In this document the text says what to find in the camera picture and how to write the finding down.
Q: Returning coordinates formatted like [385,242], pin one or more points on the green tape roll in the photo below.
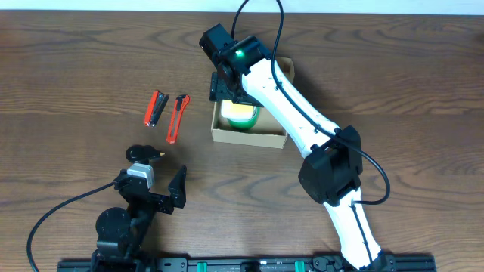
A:
[245,124]

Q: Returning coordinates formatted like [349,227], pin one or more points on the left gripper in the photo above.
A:
[176,191]

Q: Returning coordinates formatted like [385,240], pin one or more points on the yellow spiral notepad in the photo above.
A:
[231,110]

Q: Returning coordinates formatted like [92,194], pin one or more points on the red utility knife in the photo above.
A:
[181,103]

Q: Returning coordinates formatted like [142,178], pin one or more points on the red black stapler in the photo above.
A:
[155,108]

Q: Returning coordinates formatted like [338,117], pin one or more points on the black tape measure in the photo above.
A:
[143,154]

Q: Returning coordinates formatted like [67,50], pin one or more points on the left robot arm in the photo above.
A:
[121,231]

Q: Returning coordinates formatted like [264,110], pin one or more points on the cardboard box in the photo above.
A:
[266,132]

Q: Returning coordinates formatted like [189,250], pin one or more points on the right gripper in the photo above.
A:
[218,91]

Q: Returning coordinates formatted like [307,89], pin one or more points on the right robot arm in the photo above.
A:
[332,155]

